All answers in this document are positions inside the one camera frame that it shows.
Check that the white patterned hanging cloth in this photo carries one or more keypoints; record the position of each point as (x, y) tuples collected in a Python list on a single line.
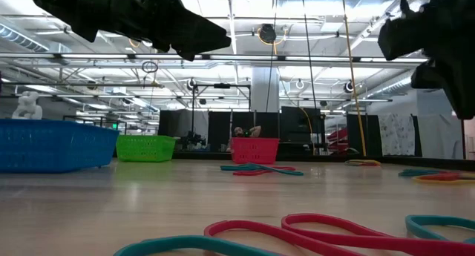
[(397, 133)]

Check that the white robot figure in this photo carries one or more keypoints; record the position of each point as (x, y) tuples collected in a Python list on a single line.
[(27, 105)]

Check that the small black ceiling reel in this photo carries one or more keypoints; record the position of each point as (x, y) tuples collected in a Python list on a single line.
[(349, 87), (192, 84)]

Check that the black gantry frame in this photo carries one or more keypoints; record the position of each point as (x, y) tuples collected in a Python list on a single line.
[(222, 85)]

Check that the pale grey hanging sheet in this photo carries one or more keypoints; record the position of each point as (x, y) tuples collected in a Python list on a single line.
[(438, 137)]

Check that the small black background robot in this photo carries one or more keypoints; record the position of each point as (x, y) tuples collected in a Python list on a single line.
[(191, 140)]

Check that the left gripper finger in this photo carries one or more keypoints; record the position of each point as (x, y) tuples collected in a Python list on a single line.
[(185, 53), (193, 29)]

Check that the white building column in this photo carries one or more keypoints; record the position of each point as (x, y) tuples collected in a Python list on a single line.
[(261, 89)]

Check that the red background structure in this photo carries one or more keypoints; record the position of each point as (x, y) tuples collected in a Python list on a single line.
[(339, 137)]

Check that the green plastic basket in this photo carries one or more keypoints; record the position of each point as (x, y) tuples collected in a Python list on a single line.
[(144, 148)]

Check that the blue plastic basket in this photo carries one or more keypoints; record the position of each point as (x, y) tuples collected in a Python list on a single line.
[(55, 148)]

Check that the silver ventilation duct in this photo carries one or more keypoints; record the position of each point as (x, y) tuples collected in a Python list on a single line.
[(22, 39), (393, 85)]

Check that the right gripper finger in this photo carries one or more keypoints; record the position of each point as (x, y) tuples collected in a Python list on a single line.
[(456, 81), (408, 37)]

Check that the long ceiling light bar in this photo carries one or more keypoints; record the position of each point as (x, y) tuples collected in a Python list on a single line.
[(92, 56)]

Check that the red plastic basket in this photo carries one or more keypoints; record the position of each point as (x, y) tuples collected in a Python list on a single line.
[(256, 152)]

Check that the black aluminium rig frame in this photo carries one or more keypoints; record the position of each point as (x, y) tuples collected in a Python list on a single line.
[(315, 157)]

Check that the person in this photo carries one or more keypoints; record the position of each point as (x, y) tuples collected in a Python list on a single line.
[(239, 131)]

